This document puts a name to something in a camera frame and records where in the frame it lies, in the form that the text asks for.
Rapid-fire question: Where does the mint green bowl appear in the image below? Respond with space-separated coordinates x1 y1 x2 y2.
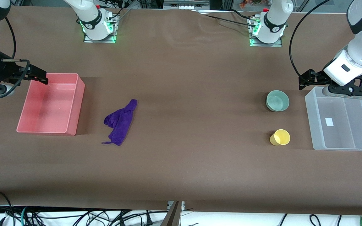
266 90 290 112

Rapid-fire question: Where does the yellow cup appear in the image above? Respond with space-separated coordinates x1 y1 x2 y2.
269 129 291 146

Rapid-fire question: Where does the purple cloth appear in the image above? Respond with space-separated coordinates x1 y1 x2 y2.
101 99 138 146

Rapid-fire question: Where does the pink plastic bin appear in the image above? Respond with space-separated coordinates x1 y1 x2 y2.
16 73 86 136

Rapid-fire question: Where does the translucent plastic bin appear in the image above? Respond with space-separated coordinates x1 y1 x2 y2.
304 86 362 152

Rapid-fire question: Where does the white power strip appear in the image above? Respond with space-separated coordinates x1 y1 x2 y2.
163 0 210 10

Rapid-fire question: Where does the brown wooden table leg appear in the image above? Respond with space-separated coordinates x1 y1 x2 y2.
160 201 183 226

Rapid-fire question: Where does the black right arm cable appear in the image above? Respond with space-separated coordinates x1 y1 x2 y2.
0 16 31 100

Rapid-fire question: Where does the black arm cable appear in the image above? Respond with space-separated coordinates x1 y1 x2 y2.
0 16 31 100
289 0 332 79

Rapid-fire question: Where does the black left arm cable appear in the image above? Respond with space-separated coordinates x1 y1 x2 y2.
289 0 332 79

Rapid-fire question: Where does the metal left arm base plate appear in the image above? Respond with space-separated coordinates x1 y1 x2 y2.
247 16 283 48

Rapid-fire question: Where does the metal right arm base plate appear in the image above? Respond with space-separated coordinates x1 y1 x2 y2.
83 13 120 44

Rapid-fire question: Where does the black table cable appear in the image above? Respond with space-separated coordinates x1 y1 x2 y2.
197 9 254 27

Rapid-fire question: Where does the teal floor cable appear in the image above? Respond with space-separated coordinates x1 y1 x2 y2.
19 207 28 226

